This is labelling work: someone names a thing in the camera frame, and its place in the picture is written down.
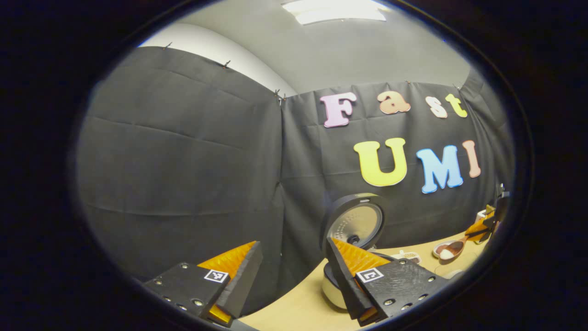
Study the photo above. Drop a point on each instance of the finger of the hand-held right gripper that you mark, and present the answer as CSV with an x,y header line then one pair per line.
x,y
480,227

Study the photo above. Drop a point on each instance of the white rice spoonful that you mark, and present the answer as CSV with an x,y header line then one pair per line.
x,y
446,254

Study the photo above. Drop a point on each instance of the white divided bean dish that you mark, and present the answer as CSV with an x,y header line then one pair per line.
x,y
409,257

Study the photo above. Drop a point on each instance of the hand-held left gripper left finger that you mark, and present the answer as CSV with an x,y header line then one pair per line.
x,y
240,285

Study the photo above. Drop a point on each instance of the ceiling light panel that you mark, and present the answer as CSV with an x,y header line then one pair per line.
x,y
335,11

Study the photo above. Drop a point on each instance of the dark wooden spoon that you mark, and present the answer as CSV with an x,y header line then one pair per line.
x,y
455,248

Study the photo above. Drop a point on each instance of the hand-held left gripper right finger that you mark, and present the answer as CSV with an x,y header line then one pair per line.
x,y
345,280

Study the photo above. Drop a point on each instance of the grey rice cooker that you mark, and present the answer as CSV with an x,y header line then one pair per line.
x,y
356,223

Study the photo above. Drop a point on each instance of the white chopstick holder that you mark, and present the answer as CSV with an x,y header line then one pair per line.
x,y
481,215

